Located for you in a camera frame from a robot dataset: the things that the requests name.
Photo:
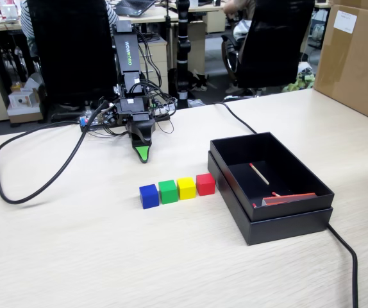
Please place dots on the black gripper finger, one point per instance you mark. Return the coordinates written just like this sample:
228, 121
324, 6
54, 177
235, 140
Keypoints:
142, 128
143, 153

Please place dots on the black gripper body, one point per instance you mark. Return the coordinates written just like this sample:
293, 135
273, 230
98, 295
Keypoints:
132, 107

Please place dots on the blue wooden cube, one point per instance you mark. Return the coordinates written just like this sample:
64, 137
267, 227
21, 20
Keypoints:
148, 197

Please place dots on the green wooden cube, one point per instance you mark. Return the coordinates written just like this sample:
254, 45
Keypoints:
168, 192

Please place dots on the yellow wooden cube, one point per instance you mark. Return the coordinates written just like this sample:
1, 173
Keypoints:
186, 189

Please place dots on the red wooden cube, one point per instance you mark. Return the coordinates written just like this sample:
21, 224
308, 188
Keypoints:
205, 185

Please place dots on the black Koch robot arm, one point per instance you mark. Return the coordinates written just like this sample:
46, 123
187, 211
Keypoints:
128, 51

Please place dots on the black cardboard box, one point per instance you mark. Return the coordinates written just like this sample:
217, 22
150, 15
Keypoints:
235, 150

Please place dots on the white box with small carton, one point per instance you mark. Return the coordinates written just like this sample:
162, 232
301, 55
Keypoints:
23, 112

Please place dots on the black open box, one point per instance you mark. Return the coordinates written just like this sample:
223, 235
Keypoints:
286, 229

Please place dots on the large brown cardboard box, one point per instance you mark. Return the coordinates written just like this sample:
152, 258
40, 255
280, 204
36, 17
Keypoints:
357, 73

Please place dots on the black pole with white rings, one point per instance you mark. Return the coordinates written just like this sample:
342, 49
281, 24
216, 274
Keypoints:
183, 45

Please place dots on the black office chair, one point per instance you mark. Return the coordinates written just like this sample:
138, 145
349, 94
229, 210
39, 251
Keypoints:
273, 48
71, 48

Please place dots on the dark open laptop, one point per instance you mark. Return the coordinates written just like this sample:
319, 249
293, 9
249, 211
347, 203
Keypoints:
132, 8

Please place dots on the person in striped shirt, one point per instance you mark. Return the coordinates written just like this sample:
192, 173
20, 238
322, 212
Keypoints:
25, 25

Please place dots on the orange matchbox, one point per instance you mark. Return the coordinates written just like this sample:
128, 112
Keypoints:
289, 199

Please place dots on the green and white toy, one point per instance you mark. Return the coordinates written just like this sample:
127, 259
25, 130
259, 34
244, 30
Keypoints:
299, 85

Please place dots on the white shipping label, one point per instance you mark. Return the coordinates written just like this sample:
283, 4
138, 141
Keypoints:
346, 22

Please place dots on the small wrist camera board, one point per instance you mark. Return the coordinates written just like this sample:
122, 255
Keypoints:
108, 118

